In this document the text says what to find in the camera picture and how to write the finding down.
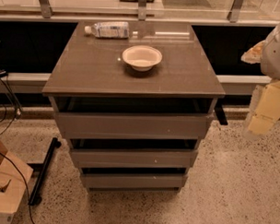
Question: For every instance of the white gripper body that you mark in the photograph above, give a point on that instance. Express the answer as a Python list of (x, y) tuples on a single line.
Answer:
[(276, 57)]

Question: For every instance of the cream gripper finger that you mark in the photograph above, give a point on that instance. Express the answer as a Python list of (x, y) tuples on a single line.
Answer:
[(264, 110), (254, 54)]

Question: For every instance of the grey drawer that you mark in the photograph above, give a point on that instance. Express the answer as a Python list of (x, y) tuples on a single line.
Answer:
[(107, 158), (132, 126), (133, 181)]

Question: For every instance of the grey top drawer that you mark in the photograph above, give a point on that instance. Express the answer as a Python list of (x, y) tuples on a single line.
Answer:
[(132, 126)]

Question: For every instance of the grey drawer cabinet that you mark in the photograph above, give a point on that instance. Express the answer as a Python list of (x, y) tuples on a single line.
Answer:
[(92, 77)]

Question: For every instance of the grey bottom drawer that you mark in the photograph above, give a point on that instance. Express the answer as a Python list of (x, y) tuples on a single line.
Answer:
[(133, 181)]

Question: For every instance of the white bowl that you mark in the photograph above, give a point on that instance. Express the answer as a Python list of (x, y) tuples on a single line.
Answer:
[(142, 58)]

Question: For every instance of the clear plastic water bottle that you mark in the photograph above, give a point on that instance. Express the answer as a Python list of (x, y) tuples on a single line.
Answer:
[(108, 29)]

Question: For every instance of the metal window railing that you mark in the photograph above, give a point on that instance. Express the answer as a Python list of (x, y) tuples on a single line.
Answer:
[(198, 12)]

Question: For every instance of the black metal floor stand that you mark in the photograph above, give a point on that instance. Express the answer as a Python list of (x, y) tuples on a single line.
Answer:
[(42, 169)]

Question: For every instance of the cardboard box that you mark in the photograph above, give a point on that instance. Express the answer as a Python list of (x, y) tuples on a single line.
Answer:
[(14, 174)]

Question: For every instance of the black bracket behind cabinet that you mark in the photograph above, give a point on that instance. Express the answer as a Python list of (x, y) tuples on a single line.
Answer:
[(221, 117)]

